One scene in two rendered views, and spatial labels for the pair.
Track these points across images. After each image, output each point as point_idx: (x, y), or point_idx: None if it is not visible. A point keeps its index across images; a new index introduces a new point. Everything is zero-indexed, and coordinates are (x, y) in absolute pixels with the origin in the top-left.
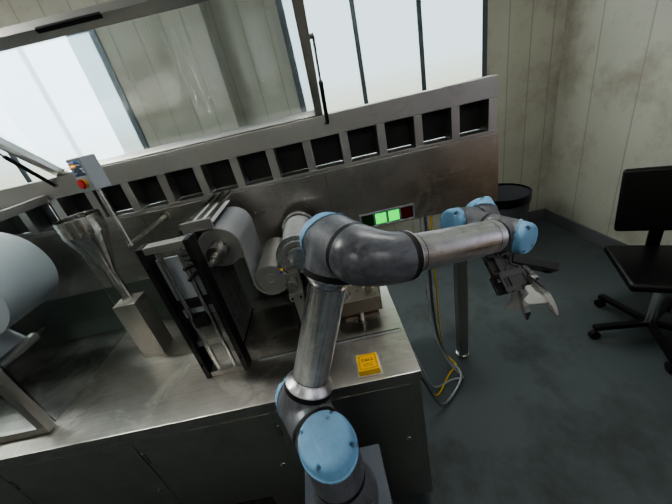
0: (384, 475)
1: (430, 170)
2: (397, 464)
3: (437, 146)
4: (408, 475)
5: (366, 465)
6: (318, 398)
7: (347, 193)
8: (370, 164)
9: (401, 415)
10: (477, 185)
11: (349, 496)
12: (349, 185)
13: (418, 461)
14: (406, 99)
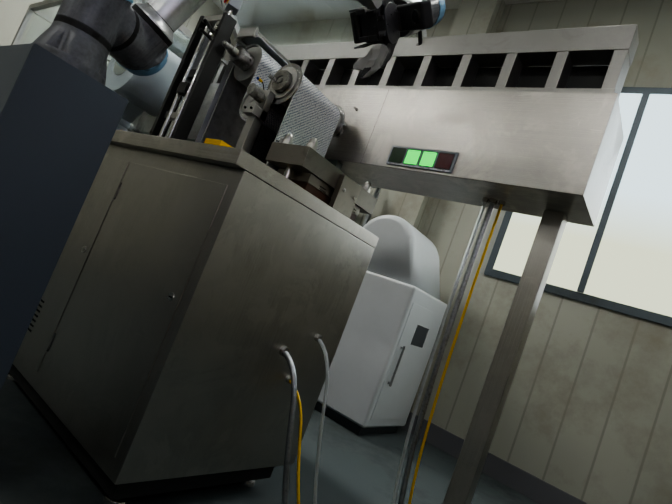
0: (95, 80)
1: (498, 118)
2: (132, 349)
3: (520, 91)
4: (123, 393)
5: (99, 61)
6: (141, 6)
7: (396, 117)
8: (435, 92)
9: (191, 239)
10: (557, 159)
11: (64, 11)
12: (403, 109)
13: (148, 366)
14: (506, 35)
